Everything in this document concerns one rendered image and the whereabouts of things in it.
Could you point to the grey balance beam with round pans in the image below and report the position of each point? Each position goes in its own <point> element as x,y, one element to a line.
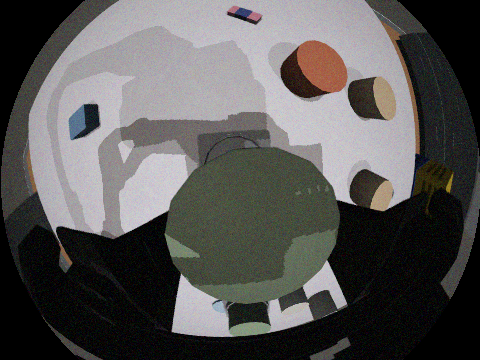
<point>212,145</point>

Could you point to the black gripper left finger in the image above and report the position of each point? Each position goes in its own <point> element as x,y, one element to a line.
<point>138,263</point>

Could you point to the pink eraser with blue sleeve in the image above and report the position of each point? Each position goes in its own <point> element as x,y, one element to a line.
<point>244,14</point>

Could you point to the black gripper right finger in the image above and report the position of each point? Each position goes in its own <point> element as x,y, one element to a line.
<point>365,239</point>

